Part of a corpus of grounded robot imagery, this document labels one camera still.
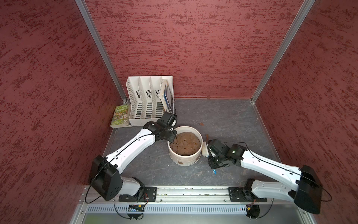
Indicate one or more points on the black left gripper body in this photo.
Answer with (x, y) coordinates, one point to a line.
(170, 135)

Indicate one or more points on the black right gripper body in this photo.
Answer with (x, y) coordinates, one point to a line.
(217, 161)

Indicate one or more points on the white ceramic pot with mud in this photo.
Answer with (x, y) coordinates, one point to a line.
(186, 147)

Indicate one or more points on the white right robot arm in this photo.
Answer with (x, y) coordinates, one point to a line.
(293, 184)

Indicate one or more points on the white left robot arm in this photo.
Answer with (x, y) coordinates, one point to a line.
(105, 174)

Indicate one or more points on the white plastic file organizer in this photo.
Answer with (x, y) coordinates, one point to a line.
(144, 98)

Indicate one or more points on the book in organizer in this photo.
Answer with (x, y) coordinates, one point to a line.
(166, 97)

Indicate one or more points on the green paperback book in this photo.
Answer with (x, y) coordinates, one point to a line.
(121, 116)

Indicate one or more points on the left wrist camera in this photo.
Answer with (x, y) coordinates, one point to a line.
(168, 120)

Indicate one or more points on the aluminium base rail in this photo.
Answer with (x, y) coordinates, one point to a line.
(201, 194)

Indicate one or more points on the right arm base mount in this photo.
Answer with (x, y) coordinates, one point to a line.
(239, 194)

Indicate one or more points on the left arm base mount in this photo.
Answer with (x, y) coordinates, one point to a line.
(144, 195)

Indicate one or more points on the aluminium corner post left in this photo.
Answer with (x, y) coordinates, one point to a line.
(81, 4)

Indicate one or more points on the aluminium corner post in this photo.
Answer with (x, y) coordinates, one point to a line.
(81, 4)
(293, 29)

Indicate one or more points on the aluminium corner post right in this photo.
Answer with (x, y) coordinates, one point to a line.
(293, 29)

